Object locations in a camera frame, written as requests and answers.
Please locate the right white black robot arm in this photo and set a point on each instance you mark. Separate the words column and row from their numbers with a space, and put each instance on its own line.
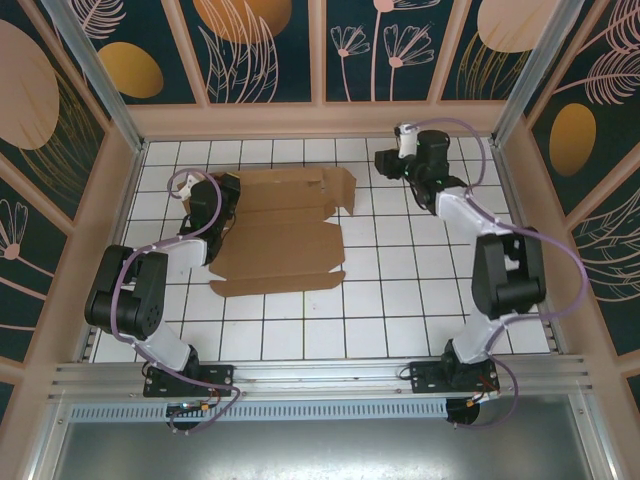
column 505, row 270

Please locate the brown cardboard box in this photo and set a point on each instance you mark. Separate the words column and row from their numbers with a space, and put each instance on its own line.
column 280, row 240

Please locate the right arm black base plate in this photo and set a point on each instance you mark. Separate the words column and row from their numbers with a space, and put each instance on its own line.
column 425, row 377

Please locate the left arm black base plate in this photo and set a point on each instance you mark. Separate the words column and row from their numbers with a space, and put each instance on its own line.
column 220, row 377

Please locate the wall panel with leaf sprigs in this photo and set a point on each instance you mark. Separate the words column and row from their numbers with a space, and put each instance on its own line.
column 295, row 50

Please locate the wall panel with feather leaves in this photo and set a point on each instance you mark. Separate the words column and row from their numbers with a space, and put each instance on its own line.
column 615, row 125

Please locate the wall panel with flower outline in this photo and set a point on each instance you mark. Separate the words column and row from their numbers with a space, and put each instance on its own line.
column 25, row 300

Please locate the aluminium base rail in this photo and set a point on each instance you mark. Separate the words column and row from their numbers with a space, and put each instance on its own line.
column 325, row 375

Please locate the wall panel with large pink oval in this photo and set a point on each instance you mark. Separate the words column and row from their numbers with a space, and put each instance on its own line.
column 30, row 100

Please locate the grey metal sheet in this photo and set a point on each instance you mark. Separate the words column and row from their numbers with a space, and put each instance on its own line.
column 325, row 450

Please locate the wall panel with orange oval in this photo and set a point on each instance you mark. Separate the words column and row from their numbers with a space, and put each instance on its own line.
column 165, row 50

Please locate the wall panel with pink flowers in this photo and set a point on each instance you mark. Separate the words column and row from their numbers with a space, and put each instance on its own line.
column 415, row 90

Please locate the aluminium side rail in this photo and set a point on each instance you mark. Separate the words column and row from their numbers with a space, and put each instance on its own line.
column 504, row 175
column 136, row 160

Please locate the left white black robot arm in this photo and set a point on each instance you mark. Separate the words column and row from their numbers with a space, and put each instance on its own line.
column 125, row 295

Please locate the wall panel with fern outlines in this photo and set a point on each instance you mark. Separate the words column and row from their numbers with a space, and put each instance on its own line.
column 620, row 275

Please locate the aluminium frame post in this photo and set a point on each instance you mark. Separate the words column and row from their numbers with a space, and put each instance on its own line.
column 521, row 105
column 96, row 75

